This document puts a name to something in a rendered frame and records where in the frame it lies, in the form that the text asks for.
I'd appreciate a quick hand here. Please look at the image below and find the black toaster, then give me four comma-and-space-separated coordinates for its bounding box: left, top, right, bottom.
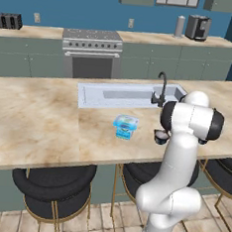
0, 11, 25, 31

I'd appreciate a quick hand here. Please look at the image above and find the grey sink basin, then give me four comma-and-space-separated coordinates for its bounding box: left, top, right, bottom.
76, 75, 188, 118

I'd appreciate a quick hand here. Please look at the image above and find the grey paper towel roll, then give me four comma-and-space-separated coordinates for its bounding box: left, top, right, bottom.
174, 15, 186, 40

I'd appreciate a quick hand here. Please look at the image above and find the black sink tap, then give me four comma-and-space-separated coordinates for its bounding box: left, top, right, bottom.
150, 70, 170, 108

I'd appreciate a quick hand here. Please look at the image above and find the blue yogurt container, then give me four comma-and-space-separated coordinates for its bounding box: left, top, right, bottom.
111, 113, 141, 142

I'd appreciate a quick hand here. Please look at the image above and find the black stool with gold legs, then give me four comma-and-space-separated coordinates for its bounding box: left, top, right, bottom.
6, 158, 99, 232
179, 153, 232, 232
109, 153, 201, 232

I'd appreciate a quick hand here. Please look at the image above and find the green lower cupboard run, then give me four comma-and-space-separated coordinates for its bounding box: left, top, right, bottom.
0, 33, 68, 83
118, 38, 232, 89

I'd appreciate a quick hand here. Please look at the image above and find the black coffee machine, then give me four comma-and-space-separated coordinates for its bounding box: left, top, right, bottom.
183, 14, 213, 43

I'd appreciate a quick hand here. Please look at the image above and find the small dark yogurt container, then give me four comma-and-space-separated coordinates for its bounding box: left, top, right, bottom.
153, 128, 172, 147

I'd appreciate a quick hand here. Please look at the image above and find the silver stove with oven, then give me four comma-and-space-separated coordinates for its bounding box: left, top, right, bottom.
58, 26, 125, 83

